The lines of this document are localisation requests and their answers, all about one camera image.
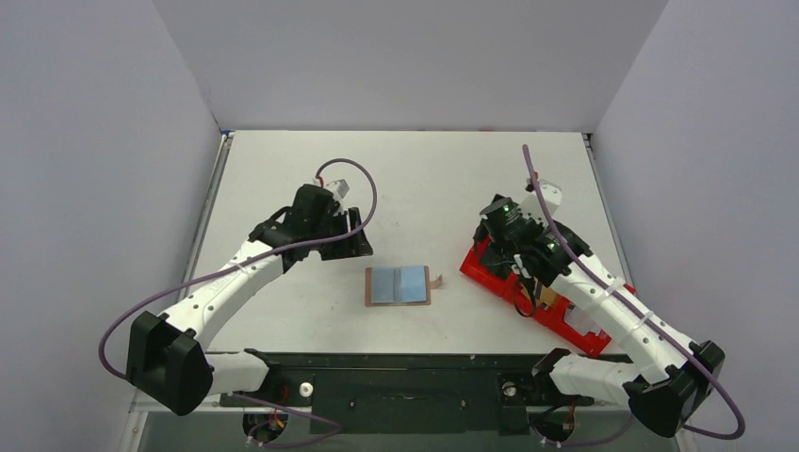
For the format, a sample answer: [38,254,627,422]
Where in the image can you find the red plastic compartment tray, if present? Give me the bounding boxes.
[460,238,611,358]

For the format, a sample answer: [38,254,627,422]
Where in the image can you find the aluminium frame rail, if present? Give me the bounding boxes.
[127,367,694,414]

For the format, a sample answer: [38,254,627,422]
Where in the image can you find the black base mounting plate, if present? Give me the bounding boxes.
[214,350,572,443]

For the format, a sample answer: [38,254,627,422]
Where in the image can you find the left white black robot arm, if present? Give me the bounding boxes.
[125,179,373,416]

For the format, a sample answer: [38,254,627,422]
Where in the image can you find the brown leather card holder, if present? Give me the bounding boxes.
[365,266,443,307]

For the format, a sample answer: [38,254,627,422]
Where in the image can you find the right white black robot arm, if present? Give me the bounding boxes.
[476,196,726,437]

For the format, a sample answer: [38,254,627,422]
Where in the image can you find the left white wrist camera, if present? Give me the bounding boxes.
[323,179,350,202]

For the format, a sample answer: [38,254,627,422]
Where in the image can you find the tan cards in tray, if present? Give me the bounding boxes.
[532,284,559,309]

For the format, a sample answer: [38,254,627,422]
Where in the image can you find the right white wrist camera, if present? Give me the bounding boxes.
[519,179,563,220]

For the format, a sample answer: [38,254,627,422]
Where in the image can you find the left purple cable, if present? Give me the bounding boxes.
[97,157,378,450]

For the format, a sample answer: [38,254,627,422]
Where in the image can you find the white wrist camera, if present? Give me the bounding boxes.
[323,179,350,202]
[519,179,563,220]

